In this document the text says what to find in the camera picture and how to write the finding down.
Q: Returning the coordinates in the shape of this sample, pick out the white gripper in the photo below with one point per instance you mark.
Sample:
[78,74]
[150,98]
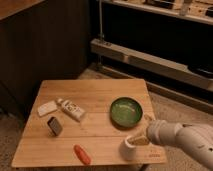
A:
[159,132]

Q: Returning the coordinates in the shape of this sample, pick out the white ceramic cup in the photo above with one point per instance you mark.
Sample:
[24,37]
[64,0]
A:
[127,151]

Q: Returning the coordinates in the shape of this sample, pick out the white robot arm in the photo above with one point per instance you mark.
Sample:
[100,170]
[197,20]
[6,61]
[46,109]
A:
[194,139]

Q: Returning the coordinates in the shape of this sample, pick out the green bowl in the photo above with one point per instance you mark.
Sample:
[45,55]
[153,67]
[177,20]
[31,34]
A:
[126,112]

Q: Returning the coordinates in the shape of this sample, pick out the wooden table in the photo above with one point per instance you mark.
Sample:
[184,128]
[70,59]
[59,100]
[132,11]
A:
[95,133]

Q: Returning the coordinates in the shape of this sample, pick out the orange carrot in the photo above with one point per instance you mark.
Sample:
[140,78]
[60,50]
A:
[82,155]

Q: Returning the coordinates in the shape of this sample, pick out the white lotion bottle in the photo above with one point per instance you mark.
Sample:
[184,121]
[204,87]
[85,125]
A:
[71,109]

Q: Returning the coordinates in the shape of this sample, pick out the metal pole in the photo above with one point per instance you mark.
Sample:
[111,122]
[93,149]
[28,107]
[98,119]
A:
[101,34]

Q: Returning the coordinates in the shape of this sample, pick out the small brown box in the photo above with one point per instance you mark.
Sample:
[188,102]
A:
[55,126]

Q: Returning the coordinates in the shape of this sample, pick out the wooden shelf beam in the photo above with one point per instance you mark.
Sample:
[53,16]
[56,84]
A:
[151,63]

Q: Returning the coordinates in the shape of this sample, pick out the upper wooden shelf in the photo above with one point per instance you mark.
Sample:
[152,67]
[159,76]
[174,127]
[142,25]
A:
[200,11]

